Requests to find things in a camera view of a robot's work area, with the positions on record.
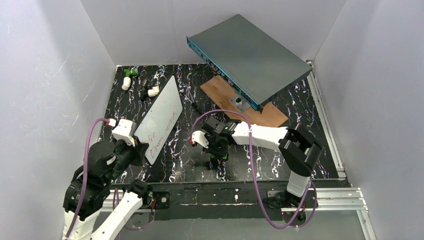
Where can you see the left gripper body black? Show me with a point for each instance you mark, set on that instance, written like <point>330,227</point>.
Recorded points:
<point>131,151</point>

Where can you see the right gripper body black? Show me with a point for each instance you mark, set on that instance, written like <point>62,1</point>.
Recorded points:
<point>218,145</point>

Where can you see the small whiteboard red writing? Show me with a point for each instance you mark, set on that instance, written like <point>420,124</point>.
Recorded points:
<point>160,119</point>

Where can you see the green whiteboard eraser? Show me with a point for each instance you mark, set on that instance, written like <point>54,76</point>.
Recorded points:
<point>219,156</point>

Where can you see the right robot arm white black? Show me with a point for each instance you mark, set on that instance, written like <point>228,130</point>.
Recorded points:
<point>299,148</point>

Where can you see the white pipe elbow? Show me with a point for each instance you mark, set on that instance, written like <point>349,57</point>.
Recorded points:
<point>126,84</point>

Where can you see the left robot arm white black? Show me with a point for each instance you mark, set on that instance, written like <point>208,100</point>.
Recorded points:
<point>90,187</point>

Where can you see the wooden board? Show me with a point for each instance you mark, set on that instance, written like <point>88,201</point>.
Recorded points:
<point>220,93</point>

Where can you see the white and black fitting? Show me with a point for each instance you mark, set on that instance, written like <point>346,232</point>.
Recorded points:
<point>148,92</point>

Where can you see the green pipe fitting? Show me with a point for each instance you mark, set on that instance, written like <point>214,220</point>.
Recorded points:
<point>131,72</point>

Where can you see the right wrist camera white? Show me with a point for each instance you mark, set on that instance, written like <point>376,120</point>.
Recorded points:
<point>199,138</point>

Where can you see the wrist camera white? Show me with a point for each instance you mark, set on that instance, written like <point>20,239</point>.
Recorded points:
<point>199,138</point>
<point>123,129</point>

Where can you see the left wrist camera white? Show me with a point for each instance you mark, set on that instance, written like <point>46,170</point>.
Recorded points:
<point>123,129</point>

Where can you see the metal bracket with knob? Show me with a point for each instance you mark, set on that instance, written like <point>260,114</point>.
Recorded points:
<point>239,103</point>

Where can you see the black wire easel stand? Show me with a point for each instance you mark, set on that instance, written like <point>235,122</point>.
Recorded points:
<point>188,95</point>

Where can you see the teal network switch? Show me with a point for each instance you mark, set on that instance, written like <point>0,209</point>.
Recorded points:
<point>252,63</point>

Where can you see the aluminium frame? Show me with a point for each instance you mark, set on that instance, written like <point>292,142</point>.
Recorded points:
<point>314,199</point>

